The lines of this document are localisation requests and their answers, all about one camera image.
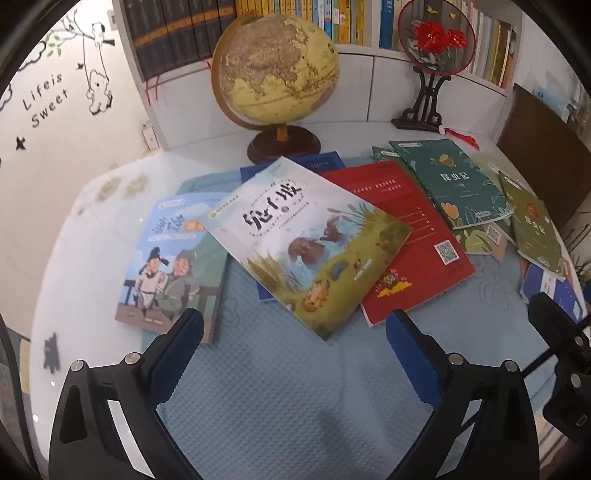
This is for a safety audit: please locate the plain blue book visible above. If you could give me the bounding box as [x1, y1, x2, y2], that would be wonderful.
[240, 151, 346, 303]

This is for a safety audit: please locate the red tassel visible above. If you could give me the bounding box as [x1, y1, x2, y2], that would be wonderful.
[438, 124, 481, 151]

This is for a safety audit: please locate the row of pale spine books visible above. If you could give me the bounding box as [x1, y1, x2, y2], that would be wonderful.
[379, 0, 518, 90]

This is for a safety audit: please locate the dark teal floral book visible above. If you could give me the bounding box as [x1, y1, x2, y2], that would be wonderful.
[372, 145, 515, 256]
[389, 138, 509, 230]

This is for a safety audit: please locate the mid green floral book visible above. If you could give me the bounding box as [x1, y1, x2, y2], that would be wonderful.
[498, 171, 570, 281]

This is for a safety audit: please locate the row of dark spine books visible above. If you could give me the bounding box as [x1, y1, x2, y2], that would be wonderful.
[124, 0, 237, 80]

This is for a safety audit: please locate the row of yellow blue books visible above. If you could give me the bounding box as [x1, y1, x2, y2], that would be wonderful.
[235, 0, 376, 47]

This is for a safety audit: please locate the black lettering wall sticker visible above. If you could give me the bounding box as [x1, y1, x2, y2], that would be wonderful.
[21, 69, 70, 130]

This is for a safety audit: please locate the row of picture books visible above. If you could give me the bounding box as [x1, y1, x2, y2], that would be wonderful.
[536, 83, 591, 134]

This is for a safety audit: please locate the black bear table sticker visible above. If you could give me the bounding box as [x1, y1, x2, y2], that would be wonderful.
[43, 332, 62, 371]

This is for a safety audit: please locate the light blue textured mat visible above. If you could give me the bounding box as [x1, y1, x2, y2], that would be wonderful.
[134, 157, 583, 480]

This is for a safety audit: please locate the yellow antique globe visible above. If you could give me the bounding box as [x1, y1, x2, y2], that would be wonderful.
[211, 9, 341, 164]

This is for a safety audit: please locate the light blue cartoon figures book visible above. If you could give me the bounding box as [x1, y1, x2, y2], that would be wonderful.
[115, 194, 232, 344]

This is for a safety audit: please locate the white book with duck illustration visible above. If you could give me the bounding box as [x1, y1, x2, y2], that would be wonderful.
[199, 156, 413, 341]

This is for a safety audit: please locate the tree and bear wall sticker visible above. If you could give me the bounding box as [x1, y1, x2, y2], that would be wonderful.
[46, 9, 116, 116]

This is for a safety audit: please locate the brown wooden board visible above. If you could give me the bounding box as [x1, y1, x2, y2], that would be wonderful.
[496, 83, 591, 232]

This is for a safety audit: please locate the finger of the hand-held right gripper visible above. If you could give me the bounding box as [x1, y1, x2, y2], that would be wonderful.
[554, 357, 591, 402]
[527, 292, 591, 365]

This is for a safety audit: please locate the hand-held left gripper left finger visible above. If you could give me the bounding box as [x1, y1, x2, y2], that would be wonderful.
[48, 308, 206, 480]

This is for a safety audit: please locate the potted plant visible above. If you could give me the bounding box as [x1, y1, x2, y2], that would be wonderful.
[561, 226, 591, 278]

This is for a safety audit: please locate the dark red book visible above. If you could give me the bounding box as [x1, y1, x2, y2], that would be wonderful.
[318, 160, 476, 328]

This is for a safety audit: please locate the navy and white book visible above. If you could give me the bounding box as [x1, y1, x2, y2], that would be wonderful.
[519, 263, 587, 324]

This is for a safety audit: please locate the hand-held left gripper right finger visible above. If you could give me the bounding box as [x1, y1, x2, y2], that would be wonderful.
[385, 308, 543, 480]

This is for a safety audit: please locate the round embroidered fan ornament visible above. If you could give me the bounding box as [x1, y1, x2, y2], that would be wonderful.
[392, 0, 478, 134]

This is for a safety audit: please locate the white bookshelf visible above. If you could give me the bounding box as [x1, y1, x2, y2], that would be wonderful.
[113, 0, 525, 153]

